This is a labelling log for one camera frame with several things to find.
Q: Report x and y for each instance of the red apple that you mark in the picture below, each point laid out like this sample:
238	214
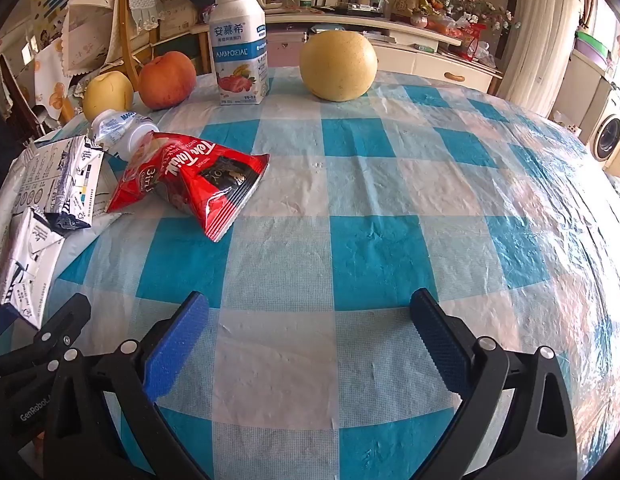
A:
166	80

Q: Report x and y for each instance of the stacked plastic basins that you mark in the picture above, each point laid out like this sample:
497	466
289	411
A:
595	47

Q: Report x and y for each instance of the yellow pear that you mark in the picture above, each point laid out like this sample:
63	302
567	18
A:
338	65
108	95

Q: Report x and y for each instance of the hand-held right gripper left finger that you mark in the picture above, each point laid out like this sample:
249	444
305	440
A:
177	345

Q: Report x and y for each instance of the artificial flower bouquet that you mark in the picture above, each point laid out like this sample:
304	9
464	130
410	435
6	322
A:
472	5

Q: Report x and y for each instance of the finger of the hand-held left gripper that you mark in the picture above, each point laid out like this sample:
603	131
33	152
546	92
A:
64	320
37	377

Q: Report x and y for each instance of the cream chair cover cloth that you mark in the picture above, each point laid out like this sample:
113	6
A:
89	25

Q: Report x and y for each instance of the cream curtain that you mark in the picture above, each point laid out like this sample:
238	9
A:
540	35

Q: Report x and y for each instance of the white blue yogurt drink bottle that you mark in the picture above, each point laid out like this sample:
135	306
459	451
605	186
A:
238	60

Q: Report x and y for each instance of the white low cabinet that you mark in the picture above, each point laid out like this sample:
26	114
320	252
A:
405	55

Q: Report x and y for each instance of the pale lace cloth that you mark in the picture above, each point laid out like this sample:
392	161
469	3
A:
144	2

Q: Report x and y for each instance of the light wooden chair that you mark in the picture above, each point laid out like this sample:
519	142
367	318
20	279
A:
125	45

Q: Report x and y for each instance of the white washing machine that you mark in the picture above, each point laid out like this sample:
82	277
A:
610	130

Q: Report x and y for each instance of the white milk carton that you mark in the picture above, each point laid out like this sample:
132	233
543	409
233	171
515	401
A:
24	270
54	180

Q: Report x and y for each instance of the red snack packet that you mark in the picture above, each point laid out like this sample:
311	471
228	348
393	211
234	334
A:
189	180

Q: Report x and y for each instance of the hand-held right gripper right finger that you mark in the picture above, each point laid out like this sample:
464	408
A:
440	345

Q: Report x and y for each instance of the crushed white plastic bottle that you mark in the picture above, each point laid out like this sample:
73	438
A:
117	127

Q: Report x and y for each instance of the orange print white cloth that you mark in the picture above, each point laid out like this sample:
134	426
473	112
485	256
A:
52	85

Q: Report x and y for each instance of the gold ornament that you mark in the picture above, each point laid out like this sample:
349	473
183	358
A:
405	2

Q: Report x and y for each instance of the blue white checked tablecloth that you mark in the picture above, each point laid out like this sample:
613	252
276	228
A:
365	260

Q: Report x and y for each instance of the dark wooden chair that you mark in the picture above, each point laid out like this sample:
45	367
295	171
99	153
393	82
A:
12	90

